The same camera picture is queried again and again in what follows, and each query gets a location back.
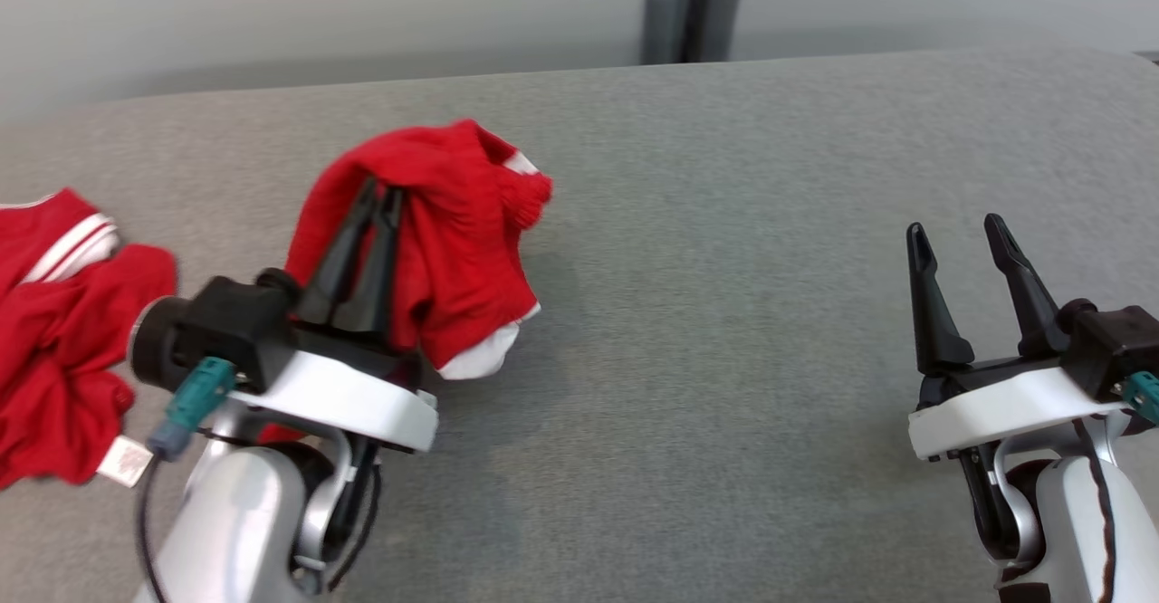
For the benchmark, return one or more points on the red shirt white striped trim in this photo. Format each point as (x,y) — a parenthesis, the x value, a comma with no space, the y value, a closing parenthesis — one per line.
(54,358)

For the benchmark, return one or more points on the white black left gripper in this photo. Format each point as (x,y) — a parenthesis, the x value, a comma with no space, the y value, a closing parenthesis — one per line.
(362,404)

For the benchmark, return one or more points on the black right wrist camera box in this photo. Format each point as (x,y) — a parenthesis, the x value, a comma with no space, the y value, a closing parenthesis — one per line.
(1118,345)

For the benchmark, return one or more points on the grey metal post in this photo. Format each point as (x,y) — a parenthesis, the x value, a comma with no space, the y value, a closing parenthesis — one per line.
(665,14)

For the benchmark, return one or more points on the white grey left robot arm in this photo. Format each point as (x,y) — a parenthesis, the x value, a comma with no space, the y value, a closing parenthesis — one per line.
(226,531)

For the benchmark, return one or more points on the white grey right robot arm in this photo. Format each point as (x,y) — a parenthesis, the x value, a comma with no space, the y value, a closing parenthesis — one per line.
(1068,531)

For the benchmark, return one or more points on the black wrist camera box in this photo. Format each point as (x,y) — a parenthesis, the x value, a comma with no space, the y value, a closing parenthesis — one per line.
(1118,345)
(226,322)

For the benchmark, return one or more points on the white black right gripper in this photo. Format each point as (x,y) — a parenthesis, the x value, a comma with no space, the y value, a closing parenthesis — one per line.
(996,408)

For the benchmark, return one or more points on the red shorts with white hem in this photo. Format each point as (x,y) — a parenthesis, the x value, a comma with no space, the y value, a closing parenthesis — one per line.
(453,241)

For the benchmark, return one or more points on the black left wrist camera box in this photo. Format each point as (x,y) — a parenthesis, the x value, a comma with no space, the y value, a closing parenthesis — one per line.
(226,322)

